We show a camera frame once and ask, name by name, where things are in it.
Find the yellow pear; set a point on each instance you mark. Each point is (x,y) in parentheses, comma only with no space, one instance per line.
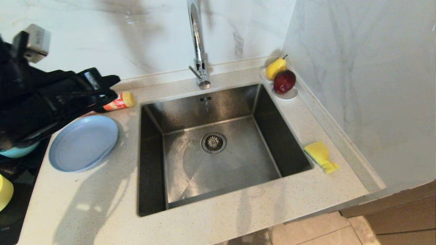
(275,68)

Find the stainless steel sink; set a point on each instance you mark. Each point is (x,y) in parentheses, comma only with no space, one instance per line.
(190,170)

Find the chrome faucet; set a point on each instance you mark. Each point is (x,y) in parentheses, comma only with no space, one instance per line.
(198,41)

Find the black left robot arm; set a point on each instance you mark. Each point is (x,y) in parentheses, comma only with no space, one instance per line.
(17,112)

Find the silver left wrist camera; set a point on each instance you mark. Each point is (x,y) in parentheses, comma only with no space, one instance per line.
(34,42)

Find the light wooden cabinet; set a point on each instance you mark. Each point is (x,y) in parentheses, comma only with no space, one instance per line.
(408,217)

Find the orange dish soap bottle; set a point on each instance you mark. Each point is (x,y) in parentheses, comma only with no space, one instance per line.
(122,101)

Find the black induction cooktop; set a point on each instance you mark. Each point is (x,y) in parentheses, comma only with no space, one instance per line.
(17,204)

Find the dark red apple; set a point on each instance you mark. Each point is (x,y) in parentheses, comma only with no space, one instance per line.
(284,82)

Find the yellow-green bowl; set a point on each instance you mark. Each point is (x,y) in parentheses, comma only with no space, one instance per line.
(5,192)

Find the gray plate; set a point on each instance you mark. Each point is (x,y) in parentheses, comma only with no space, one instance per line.
(85,143)

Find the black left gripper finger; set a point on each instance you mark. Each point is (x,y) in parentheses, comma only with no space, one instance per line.
(109,80)
(107,98)

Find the yellow sponge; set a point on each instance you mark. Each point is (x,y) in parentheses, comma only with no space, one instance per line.
(318,153)

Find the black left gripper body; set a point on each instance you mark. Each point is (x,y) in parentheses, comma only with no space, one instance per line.
(64,95)

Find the teal bowl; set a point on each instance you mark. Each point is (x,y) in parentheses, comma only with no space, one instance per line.
(17,152)

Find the small white fruit dish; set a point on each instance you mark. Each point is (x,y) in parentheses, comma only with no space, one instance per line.
(289,96)

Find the metal sink drain strainer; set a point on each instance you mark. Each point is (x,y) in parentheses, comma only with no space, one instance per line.
(214,143)

